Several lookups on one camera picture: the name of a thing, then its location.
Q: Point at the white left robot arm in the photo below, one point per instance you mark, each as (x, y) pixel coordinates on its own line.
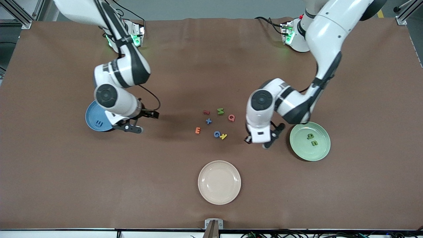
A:
(330, 29)

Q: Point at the pink foam letter Q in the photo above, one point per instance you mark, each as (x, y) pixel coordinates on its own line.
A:
(231, 117)

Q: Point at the grey metal camera bracket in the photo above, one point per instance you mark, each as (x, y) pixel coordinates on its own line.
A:
(207, 223)

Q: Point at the blue round plate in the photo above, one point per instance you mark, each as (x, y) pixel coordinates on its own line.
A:
(92, 119)

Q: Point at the yellow foam letter K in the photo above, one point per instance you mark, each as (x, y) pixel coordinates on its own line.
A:
(223, 136)

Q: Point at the green foam letter M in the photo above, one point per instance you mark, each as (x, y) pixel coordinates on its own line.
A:
(220, 111)

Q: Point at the brown table cover sheet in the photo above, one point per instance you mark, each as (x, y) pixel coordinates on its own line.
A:
(99, 185)

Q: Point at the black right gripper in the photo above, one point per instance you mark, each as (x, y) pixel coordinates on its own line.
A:
(146, 113)

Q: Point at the green round plate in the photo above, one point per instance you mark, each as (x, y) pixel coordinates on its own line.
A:
(299, 145)

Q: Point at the blue foam letter E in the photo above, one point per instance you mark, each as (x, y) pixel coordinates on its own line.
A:
(99, 124)

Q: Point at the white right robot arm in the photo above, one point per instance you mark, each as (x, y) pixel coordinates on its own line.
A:
(120, 100)

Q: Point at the blue foam letter G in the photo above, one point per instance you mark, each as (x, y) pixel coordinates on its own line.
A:
(216, 134)

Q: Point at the aluminium extrusion frame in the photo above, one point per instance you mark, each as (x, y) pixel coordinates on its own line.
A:
(401, 20)
(24, 23)

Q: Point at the beige round plate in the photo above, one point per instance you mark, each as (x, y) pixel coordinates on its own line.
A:
(219, 182)

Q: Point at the yellow floor tape strip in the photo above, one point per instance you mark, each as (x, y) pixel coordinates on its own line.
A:
(380, 14)

